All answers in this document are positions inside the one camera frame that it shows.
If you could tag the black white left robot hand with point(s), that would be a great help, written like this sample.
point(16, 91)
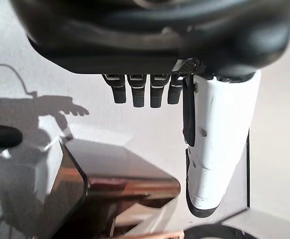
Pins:
point(134, 37)

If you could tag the glossy dark brown stool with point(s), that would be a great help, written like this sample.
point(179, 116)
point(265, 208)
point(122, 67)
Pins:
point(110, 184)

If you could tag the silver left robot leg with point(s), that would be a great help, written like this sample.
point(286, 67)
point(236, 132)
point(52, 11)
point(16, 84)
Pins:
point(0, 135)

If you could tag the round glass washer door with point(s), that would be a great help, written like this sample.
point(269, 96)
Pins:
point(214, 227)

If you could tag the white counter cabinet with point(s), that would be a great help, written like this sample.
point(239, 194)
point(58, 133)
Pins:
point(271, 226)

